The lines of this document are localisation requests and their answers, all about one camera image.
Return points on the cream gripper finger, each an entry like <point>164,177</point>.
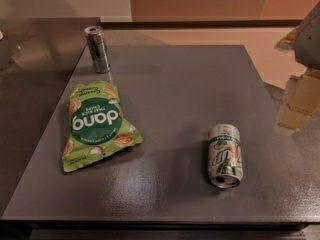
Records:
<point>288,41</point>
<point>300,101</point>

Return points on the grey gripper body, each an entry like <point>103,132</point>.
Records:
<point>310,42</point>

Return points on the silver green 7up can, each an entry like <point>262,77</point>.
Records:
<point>225,168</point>

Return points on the tall silver slim can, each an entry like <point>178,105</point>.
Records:
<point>97,48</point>

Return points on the green dang chips bag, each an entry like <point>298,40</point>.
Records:
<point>97,125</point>

